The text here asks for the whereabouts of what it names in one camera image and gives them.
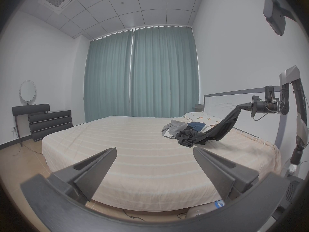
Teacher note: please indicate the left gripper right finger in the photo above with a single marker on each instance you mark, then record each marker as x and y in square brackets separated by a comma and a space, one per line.
[217, 175]

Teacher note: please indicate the bed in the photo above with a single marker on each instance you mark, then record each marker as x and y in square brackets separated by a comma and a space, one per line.
[144, 153]

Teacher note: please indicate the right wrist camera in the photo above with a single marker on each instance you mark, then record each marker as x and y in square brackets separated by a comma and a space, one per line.
[269, 92]

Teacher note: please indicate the black T-shirt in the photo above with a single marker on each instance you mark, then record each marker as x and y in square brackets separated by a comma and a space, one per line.
[224, 127]

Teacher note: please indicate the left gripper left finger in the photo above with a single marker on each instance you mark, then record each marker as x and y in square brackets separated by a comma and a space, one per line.
[87, 177]

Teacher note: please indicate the pile of clothes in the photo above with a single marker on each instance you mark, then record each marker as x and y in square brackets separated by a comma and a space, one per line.
[176, 127]

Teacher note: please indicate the round white-framed mirror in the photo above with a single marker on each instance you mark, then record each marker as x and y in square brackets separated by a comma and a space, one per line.
[27, 92]

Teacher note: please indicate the black dressing table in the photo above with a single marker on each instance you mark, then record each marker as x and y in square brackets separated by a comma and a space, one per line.
[29, 109]

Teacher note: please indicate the grey bedside table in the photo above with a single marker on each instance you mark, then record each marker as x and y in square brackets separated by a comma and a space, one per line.
[198, 108]

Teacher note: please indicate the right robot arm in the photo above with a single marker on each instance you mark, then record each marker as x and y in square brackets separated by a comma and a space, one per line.
[284, 107]

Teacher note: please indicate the black chest of drawers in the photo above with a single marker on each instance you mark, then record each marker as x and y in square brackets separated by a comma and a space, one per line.
[48, 124]

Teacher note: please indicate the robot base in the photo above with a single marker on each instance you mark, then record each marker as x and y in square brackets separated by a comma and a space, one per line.
[200, 213]

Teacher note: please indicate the white printed pillow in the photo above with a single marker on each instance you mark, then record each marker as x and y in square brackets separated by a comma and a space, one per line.
[202, 117]

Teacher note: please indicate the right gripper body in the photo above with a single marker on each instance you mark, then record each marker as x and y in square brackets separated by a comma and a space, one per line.
[256, 107]

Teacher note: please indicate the blue-green curtain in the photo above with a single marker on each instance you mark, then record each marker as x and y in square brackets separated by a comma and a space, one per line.
[108, 81]
[164, 76]

